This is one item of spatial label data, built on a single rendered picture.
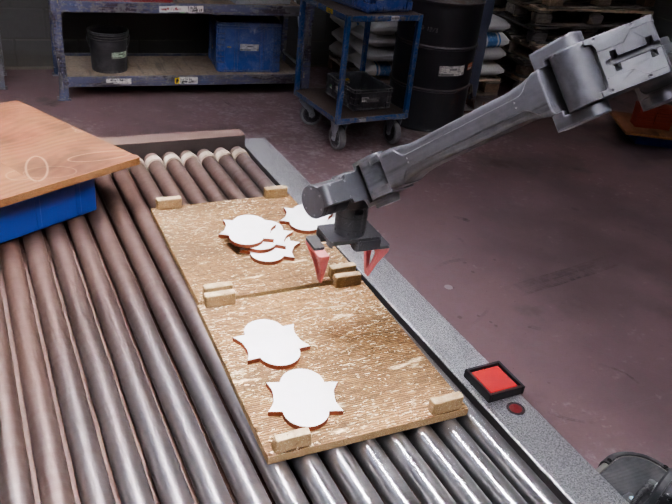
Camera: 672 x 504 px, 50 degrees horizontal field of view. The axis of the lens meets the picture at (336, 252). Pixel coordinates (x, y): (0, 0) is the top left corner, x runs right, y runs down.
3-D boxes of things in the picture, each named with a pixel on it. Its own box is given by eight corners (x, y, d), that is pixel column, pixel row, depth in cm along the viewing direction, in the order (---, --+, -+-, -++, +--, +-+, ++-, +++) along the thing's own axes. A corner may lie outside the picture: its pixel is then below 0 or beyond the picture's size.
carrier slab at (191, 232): (288, 199, 184) (289, 193, 184) (360, 281, 153) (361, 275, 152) (150, 214, 170) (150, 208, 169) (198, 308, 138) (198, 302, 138)
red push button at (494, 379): (496, 371, 132) (497, 365, 131) (516, 391, 127) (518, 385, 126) (469, 378, 129) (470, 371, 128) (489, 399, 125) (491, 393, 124)
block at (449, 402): (456, 402, 120) (459, 389, 119) (462, 409, 118) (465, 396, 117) (426, 409, 118) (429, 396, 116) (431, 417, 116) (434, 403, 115)
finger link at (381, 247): (384, 282, 135) (392, 238, 130) (350, 287, 132) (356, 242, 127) (368, 264, 140) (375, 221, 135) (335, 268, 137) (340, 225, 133)
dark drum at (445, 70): (438, 104, 572) (459, -13, 529) (477, 131, 525) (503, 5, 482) (371, 106, 550) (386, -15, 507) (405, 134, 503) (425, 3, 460)
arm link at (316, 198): (405, 197, 120) (387, 149, 120) (355, 213, 112) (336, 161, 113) (361, 217, 129) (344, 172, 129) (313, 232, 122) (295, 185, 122)
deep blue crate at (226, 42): (268, 58, 588) (270, 11, 570) (280, 73, 555) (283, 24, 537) (206, 57, 573) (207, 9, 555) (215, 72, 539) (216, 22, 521)
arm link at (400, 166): (620, 108, 92) (589, 29, 92) (599, 113, 88) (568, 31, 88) (392, 207, 124) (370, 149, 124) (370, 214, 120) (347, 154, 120)
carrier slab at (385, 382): (361, 286, 151) (362, 279, 151) (467, 415, 120) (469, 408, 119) (197, 311, 138) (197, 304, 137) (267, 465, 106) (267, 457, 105)
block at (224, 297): (233, 299, 140) (234, 287, 138) (236, 304, 138) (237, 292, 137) (202, 304, 137) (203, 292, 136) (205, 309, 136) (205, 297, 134)
